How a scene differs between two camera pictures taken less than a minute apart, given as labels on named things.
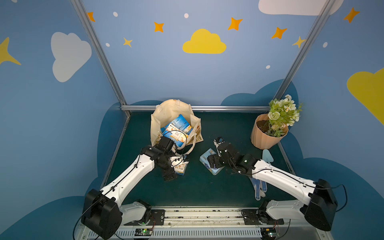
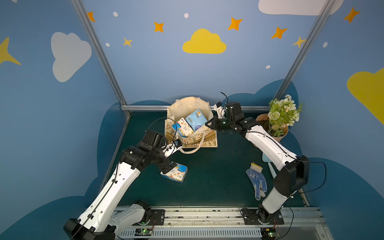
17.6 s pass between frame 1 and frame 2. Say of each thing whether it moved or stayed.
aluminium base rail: stayed
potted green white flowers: stayed
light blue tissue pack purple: moved
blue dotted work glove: stayed
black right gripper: moved
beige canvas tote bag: moved
